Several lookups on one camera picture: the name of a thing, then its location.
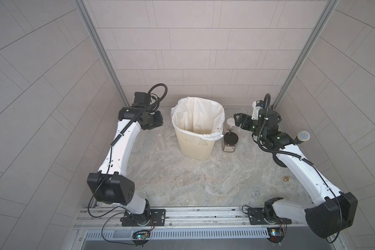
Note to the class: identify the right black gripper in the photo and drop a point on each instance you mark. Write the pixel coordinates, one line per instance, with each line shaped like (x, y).
(245, 121)

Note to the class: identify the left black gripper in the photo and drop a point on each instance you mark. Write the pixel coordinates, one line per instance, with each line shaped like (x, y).
(154, 122)

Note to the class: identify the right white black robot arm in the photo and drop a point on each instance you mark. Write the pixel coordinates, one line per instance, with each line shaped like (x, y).
(331, 211)

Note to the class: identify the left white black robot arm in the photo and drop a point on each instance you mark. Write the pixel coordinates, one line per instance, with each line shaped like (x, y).
(110, 184)

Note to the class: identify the white lidded glass jar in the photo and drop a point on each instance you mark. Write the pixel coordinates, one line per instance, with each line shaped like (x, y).
(230, 124)

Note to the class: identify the black lidded glass jar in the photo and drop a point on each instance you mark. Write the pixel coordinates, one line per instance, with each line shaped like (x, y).
(230, 141)

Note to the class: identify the white plastic bin liner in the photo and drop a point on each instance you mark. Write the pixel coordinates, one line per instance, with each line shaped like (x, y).
(199, 117)

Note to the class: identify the cream woven waste bin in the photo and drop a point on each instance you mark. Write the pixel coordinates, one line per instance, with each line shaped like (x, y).
(192, 145)

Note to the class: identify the black stand with round top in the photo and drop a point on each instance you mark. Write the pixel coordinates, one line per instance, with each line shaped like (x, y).
(301, 137)

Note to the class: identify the left green circuit board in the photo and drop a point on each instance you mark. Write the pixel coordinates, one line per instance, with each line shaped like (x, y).
(141, 235)

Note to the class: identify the green circuit board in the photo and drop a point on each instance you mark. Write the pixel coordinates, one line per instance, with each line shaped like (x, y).
(141, 235)
(276, 235)

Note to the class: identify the right green circuit board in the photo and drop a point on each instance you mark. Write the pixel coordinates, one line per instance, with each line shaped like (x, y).
(276, 235)

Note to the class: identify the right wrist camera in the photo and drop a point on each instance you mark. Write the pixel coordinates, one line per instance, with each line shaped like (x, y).
(257, 106)

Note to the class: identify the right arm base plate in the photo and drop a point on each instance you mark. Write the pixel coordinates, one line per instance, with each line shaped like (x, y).
(257, 217)

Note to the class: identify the aluminium mounting rail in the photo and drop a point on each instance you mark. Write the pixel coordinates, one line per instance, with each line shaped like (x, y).
(176, 218)

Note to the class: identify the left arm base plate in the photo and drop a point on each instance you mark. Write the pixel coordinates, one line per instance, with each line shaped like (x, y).
(152, 217)

